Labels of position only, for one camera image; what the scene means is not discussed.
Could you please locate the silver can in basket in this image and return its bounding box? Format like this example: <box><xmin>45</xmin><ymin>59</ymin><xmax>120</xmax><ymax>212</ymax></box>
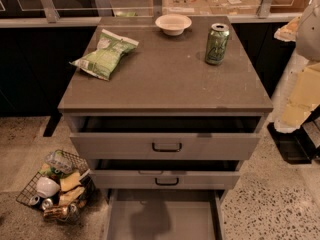
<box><xmin>41</xmin><ymin>198</ymin><xmax>53</xmax><ymax>210</ymax></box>

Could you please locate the white bowl in basket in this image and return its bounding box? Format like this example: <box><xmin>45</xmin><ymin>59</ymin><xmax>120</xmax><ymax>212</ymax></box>
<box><xmin>36</xmin><ymin>177</ymin><xmax>60</xmax><ymax>198</ymax></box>

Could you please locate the white bowl on cabinet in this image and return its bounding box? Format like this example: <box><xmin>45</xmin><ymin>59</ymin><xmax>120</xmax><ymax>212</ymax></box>
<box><xmin>155</xmin><ymin>14</ymin><xmax>192</xmax><ymax>36</ymax></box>

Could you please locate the yellow sponge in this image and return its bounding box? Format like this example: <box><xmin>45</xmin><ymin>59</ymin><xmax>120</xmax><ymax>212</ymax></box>
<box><xmin>60</xmin><ymin>171</ymin><xmax>81</xmax><ymax>192</ymax></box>

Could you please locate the grey middle drawer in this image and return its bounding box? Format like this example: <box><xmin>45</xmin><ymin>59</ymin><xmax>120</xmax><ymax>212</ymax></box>
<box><xmin>91</xmin><ymin>160</ymin><xmax>240</xmax><ymax>190</ymax></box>

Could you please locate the grey drawer cabinet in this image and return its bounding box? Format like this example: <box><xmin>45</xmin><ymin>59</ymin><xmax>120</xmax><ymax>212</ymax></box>
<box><xmin>57</xmin><ymin>15</ymin><xmax>274</xmax><ymax>240</ymax></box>

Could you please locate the grey top drawer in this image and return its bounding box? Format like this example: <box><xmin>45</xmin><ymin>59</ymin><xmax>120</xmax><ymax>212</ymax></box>
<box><xmin>71</xmin><ymin>116</ymin><xmax>260</xmax><ymax>160</ymax></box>

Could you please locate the green chip bag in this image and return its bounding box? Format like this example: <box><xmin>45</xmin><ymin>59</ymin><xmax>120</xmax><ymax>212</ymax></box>
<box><xmin>71</xmin><ymin>29</ymin><xmax>139</xmax><ymax>81</ymax></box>

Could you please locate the green soda can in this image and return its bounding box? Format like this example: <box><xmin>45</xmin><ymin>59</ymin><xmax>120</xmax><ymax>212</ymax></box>
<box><xmin>205</xmin><ymin>23</ymin><xmax>230</xmax><ymax>65</ymax></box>

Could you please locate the black tray on floor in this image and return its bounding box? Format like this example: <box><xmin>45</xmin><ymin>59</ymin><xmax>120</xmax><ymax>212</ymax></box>
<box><xmin>267</xmin><ymin>123</ymin><xmax>320</xmax><ymax>164</ymax></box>

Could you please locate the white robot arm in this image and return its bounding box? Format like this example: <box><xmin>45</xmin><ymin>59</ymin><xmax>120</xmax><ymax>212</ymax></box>
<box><xmin>272</xmin><ymin>0</ymin><xmax>320</xmax><ymax>133</ymax></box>

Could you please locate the blue can in basket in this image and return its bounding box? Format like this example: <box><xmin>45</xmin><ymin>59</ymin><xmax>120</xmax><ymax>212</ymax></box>
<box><xmin>28</xmin><ymin>195</ymin><xmax>41</xmax><ymax>207</ymax></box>

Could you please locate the black wire basket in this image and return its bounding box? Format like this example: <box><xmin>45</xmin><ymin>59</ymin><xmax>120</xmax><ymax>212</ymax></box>
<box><xmin>16</xmin><ymin>150</ymin><xmax>95</xmax><ymax>223</ymax></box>

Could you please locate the clear plastic bottle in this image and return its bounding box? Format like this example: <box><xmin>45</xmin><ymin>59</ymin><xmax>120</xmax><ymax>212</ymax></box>
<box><xmin>45</xmin><ymin>150</ymin><xmax>74</xmax><ymax>174</ymax></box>

